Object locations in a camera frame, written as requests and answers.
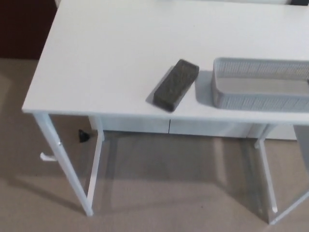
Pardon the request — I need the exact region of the white desk with metal legs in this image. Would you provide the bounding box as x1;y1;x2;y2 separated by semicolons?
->
21;0;309;224

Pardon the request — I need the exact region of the grey mesh tray container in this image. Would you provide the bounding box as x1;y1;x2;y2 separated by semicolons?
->
211;57;309;112

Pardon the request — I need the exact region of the white hook on desk leg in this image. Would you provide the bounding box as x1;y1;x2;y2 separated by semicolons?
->
40;152;57;162

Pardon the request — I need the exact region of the white cabinet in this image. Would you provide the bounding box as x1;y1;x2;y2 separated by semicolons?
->
88;115;297;141

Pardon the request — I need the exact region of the small black floor object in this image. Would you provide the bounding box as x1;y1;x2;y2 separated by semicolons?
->
78;129;91;143

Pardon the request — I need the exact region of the dark brown door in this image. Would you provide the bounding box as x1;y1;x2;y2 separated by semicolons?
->
0;0;58;60

